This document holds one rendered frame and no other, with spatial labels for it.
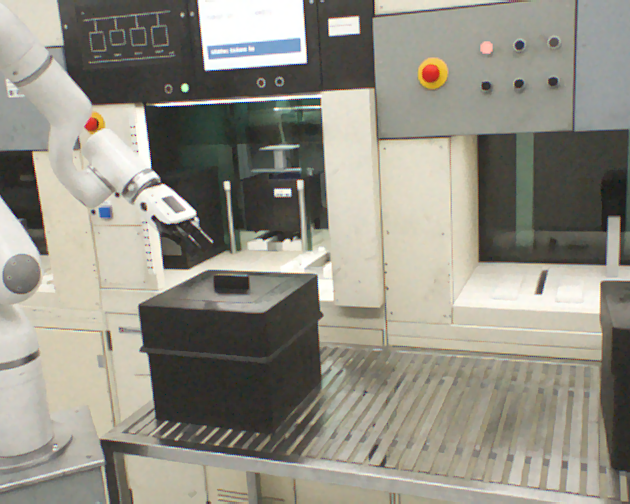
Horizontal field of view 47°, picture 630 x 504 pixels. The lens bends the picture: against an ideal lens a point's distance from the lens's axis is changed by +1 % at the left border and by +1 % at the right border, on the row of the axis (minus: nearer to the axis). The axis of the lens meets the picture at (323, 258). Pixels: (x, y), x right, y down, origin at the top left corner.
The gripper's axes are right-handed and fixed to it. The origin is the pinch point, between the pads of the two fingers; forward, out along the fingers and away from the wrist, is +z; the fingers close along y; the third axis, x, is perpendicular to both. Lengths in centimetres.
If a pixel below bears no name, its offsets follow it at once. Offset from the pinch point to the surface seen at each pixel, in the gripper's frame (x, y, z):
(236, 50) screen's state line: -24, 39, -34
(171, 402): 22.2, -13.8, 20.4
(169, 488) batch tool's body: 93, 38, 31
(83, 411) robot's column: 41.4, -14.2, 7.4
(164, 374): 18.6, -13.8, 15.5
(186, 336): 7.6, -14.3, 13.9
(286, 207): 21, 90, -9
